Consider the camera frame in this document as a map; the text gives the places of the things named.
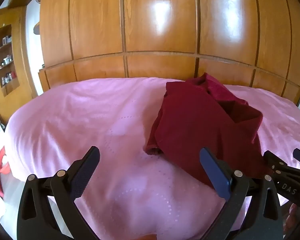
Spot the pink bed sheet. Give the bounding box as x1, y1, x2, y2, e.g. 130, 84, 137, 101
0, 77, 300, 240

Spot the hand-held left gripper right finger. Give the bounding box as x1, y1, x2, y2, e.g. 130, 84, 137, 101
199, 147, 284, 240

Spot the group of small shelf items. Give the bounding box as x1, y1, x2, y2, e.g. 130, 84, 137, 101
0, 34, 17, 87

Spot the dark red garment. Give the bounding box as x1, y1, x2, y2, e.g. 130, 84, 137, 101
145, 72, 273, 188

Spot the wooden shelf cabinet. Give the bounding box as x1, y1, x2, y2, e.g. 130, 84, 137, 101
0, 6, 40, 128

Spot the wooden wardrobe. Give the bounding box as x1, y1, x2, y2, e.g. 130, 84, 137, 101
38, 0, 300, 105

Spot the red bag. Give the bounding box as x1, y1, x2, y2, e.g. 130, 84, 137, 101
0, 146, 11, 201

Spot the person's right hand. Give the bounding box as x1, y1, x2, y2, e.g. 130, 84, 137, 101
283, 202, 299, 234

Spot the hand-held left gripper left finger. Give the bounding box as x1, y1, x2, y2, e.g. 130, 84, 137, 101
17, 146, 100, 240

